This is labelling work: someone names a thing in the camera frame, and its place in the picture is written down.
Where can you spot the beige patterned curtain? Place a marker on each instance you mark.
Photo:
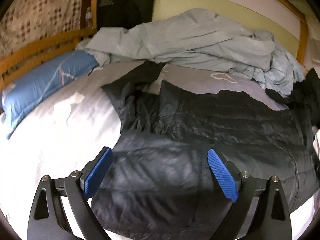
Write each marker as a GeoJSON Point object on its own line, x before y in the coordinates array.
{"type": "Point", "coordinates": [37, 10]}

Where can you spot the black garment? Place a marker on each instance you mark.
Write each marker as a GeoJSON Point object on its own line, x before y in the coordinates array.
{"type": "Point", "coordinates": [305, 92]}

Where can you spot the light blue-grey duvet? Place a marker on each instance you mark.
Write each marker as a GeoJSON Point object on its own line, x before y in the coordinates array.
{"type": "Point", "coordinates": [187, 37]}

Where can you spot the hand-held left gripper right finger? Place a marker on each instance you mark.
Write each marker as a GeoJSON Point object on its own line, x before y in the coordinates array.
{"type": "Point", "coordinates": [222, 175]}

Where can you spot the cream white garment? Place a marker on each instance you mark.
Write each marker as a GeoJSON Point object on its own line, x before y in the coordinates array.
{"type": "Point", "coordinates": [317, 142]}

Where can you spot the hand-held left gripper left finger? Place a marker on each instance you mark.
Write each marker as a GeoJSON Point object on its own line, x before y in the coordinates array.
{"type": "Point", "coordinates": [97, 173]}

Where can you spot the black puffer jacket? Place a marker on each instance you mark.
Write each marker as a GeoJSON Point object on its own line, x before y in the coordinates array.
{"type": "Point", "coordinates": [175, 167]}

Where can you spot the wooden bed frame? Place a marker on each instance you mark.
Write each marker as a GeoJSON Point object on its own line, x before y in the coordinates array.
{"type": "Point", "coordinates": [30, 51]}

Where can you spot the blue pillow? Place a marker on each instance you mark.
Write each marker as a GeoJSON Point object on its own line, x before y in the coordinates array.
{"type": "Point", "coordinates": [37, 85]}

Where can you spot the clear plastic bottle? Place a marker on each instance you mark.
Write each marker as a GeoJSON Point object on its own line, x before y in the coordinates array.
{"type": "Point", "coordinates": [88, 17]}

